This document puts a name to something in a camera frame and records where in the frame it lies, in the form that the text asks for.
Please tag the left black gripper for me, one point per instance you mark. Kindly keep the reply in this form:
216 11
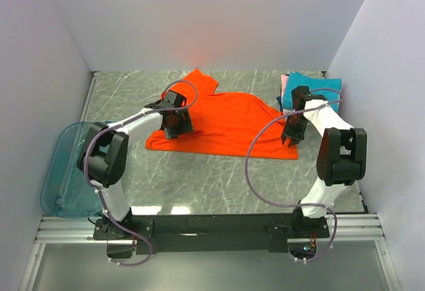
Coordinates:
186 125

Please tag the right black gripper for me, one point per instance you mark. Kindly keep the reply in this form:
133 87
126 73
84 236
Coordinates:
288 133

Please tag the orange t-shirt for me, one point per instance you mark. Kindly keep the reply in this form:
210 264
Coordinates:
223 123

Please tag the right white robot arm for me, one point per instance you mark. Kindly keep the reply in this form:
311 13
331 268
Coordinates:
342 155

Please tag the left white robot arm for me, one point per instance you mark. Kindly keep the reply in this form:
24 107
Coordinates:
103 156

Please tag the folded pink t-shirt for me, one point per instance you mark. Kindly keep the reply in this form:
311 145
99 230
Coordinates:
284 81

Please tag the black base bar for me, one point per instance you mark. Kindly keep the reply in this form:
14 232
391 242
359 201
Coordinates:
202 233

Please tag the blue plastic bin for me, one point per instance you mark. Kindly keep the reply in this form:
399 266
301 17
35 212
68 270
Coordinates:
65 193

